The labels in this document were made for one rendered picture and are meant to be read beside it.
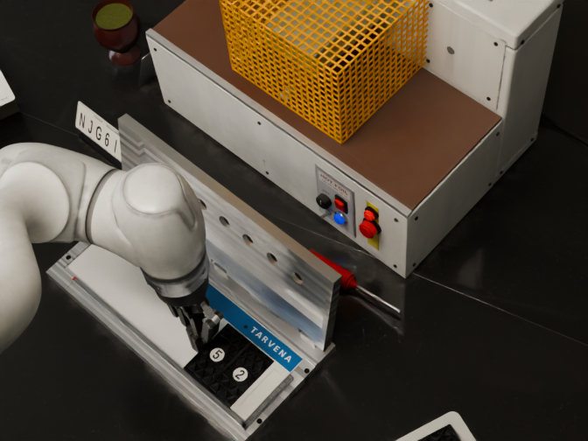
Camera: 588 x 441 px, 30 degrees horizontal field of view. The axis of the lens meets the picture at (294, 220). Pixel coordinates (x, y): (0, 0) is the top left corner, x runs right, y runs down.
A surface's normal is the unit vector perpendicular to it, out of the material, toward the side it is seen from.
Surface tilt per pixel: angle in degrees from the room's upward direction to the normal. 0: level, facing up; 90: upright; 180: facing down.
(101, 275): 0
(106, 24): 0
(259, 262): 79
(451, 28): 90
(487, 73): 90
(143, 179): 3
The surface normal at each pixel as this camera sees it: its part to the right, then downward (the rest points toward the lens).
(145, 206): -0.05, -0.13
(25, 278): 0.72, -0.68
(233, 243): -0.67, 0.54
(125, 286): -0.07, -0.52
